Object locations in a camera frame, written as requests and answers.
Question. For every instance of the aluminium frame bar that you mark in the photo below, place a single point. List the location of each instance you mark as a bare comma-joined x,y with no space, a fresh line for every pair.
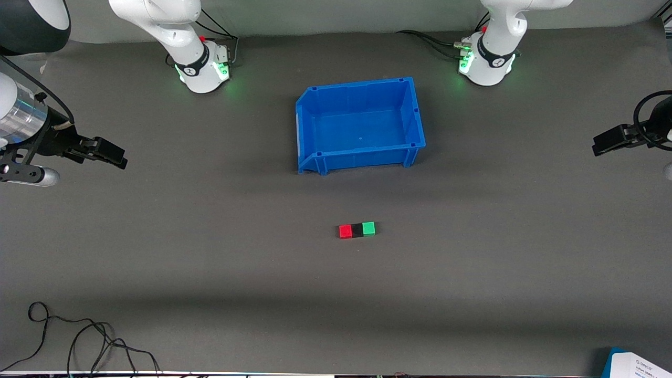
665,19

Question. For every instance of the blue and white box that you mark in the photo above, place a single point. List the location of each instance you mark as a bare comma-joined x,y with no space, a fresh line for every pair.
640,365

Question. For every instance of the green cube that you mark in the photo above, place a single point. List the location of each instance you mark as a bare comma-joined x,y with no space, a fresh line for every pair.
369,228

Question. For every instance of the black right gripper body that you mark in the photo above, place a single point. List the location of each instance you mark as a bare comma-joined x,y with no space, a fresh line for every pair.
55,141

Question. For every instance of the black cube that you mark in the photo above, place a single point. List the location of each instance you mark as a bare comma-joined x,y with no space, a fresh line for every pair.
357,230

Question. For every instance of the blue plastic bin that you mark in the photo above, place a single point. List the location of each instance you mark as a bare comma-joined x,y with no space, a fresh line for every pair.
362,128

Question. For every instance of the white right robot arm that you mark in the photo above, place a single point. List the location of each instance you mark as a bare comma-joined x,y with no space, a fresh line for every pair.
173,31

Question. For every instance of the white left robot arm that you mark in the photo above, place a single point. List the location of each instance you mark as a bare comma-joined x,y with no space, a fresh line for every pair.
496,31

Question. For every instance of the red cube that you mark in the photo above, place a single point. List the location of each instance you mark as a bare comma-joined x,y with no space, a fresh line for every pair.
345,231

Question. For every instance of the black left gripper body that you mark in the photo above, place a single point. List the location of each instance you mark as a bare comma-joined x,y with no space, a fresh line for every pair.
647,131

